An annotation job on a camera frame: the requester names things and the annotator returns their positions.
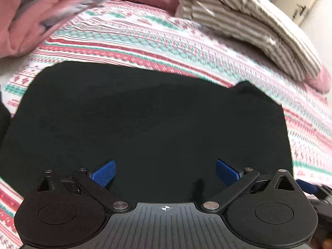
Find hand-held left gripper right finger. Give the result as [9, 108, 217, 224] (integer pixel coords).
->
[202, 159, 298, 212]

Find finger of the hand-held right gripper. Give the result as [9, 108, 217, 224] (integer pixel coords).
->
[296, 179, 323, 195]

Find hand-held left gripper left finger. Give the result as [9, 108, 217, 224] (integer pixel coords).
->
[36, 160, 129, 212]

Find black pants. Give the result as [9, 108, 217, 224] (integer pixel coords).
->
[0, 61, 294, 209]

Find striped beige folded blanket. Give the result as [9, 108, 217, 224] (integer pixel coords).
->
[175, 0, 321, 82]

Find patterned bed sheet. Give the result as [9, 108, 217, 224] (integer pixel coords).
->
[0, 0, 332, 249]

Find striped pillow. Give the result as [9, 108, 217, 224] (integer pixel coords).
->
[179, 0, 322, 66]

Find pink and grey garment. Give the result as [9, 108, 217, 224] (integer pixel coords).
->
[0, 0, 112, 59]

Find cream door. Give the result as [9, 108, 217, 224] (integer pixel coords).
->
[272, 0, 332, 35]

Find metal door handle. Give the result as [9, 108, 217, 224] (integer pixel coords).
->
[293, 3, 311, 19]

